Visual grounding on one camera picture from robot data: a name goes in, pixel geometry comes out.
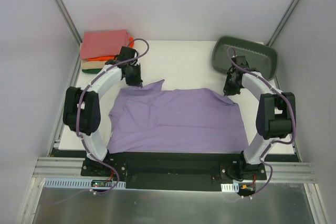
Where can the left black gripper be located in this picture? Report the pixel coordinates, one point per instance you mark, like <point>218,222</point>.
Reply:
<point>134,76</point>

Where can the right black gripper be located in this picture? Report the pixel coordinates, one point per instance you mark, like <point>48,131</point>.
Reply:
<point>231,85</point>

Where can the purple t-shirt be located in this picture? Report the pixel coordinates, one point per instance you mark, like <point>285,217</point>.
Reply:
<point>150,119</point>

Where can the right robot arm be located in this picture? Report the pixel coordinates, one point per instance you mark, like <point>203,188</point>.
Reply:
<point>275,119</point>

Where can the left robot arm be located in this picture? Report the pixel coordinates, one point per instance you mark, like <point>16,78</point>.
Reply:
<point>82,105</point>

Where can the orange folded t-shirt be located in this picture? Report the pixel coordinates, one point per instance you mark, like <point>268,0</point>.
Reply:
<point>105,58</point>

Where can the green folded t-shirt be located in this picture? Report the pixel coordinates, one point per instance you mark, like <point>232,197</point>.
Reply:
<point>91,71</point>

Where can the grey plastic bin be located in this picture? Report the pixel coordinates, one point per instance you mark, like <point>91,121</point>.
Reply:
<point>259,56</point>

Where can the pink folded t-shirt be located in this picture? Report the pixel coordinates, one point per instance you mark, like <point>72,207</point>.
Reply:
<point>103,43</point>

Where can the beige folded t-shirt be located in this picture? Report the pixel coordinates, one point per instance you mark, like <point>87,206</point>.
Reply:
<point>86,65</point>

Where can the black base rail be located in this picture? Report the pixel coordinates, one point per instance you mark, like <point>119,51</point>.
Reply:
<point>162,171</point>

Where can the right white cable duct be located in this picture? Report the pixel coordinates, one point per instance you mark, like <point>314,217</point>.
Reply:
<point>230,188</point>

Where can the white cable duct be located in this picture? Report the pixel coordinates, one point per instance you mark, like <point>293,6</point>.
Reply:
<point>70,183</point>
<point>230,188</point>

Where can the right aluminium frame post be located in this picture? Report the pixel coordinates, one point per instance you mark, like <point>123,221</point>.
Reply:
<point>283,21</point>

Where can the left white cable duct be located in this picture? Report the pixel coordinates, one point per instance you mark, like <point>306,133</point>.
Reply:
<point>70,183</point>

